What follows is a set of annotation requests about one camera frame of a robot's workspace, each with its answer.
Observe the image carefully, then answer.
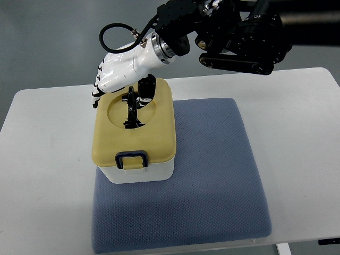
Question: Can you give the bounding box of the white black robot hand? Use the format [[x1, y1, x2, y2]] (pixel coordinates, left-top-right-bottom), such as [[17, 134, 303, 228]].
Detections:
[[91, 33, 177, 109]]

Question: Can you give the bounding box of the yellow box lid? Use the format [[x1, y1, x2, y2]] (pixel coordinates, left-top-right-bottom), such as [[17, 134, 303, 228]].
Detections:
[[92, 78, 176, 169]]

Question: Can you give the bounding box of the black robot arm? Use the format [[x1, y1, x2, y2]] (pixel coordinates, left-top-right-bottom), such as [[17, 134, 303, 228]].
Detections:
[[155, 1, 339, 75]]

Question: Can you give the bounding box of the white storage box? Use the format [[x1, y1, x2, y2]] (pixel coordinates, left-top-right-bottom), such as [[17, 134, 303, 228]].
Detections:
[[99, 157, 175, 184]]

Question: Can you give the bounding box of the blue padded mat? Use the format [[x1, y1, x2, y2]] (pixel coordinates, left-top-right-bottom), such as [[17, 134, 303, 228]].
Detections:
[[92, 98, 272, 253]]

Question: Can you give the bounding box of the white table leg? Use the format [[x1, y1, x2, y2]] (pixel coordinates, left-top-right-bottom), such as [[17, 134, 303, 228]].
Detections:
[[276, 243, 292, 255]]

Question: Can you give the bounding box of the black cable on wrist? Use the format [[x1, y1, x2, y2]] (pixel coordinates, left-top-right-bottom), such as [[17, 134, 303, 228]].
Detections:
[[99, 23, 149, 54]]

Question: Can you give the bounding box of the black bracket under table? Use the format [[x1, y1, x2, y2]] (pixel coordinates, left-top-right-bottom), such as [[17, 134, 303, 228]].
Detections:
[[318, 237, 340, 245]]

